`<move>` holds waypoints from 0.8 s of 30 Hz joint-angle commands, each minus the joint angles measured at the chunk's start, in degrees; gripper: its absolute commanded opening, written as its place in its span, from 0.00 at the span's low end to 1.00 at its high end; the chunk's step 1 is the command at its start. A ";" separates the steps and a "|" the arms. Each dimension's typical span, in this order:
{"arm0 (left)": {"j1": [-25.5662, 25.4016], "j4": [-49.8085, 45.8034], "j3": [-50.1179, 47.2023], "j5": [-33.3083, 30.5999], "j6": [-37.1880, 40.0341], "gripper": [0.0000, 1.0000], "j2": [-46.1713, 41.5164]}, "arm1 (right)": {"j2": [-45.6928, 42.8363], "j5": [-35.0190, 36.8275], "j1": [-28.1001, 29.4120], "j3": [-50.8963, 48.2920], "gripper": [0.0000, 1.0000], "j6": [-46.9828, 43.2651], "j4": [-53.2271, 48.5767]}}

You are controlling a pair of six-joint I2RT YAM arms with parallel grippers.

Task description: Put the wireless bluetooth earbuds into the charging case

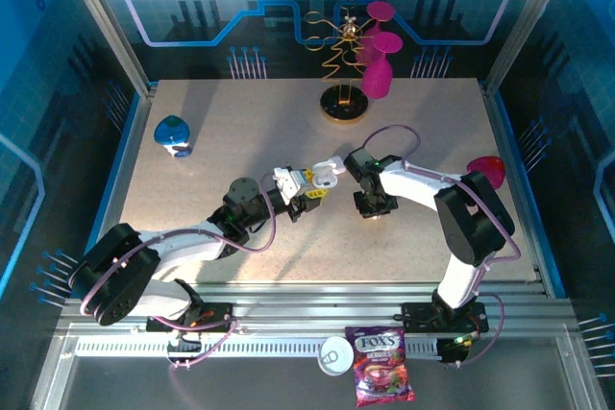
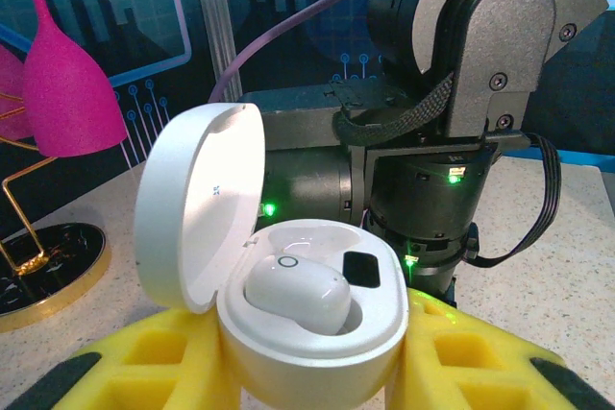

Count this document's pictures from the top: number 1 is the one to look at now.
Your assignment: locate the white earbud charging case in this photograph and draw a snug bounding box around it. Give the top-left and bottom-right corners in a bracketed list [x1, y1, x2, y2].
[310, 155, 347, 189]

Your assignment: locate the blue white cup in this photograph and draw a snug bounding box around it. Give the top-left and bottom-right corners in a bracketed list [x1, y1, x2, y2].
[153, 114, 193, 159]

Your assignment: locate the pink wine glass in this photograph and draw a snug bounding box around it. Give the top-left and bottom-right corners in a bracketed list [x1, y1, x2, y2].
[357, 0, 398, 64]
[360, 31, 404, 100]

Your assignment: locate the red pink plastic cup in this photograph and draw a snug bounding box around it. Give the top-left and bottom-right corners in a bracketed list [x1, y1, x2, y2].
[466, 155, 506, 190]

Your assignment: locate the white pull-tab can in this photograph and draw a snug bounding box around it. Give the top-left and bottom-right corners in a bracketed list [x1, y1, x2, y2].
[317, 335, 356, 375]

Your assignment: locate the purple Fox's candy bag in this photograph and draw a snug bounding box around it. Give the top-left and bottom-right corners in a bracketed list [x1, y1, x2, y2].
[344, 326, 416, 408]

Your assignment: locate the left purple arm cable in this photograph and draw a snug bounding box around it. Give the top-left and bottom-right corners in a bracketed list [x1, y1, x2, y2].
[79, 172, 279, 373]

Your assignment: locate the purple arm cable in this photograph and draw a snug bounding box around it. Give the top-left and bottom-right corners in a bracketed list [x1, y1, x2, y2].
[79, 172, 279, 373]
[360, 124, 523, 368]

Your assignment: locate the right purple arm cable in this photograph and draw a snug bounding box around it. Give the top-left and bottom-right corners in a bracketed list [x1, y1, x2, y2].
[360, 124, 523, 368]

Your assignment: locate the gold wire glass rack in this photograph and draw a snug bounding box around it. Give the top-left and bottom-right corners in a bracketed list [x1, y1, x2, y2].
[303, 0, 371, 124]

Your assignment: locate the aluminium front frame rail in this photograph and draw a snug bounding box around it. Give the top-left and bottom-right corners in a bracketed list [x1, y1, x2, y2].
[57, 279, 578, 339]

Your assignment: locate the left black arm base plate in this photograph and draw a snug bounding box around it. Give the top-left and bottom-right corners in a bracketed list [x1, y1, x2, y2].
[146, 279, 236, 334]

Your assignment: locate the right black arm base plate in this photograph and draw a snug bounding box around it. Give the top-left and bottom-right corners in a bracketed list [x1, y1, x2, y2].
[401, 301, 491, 334]

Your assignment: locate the white slotted cable duct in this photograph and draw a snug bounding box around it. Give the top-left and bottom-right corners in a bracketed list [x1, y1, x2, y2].
[74, 336, 441, 359]

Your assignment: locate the aluminium frame post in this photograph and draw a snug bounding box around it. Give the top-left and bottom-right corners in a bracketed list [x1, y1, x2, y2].
[52, 0, 158, 99]
[482, 0, 580, 94]

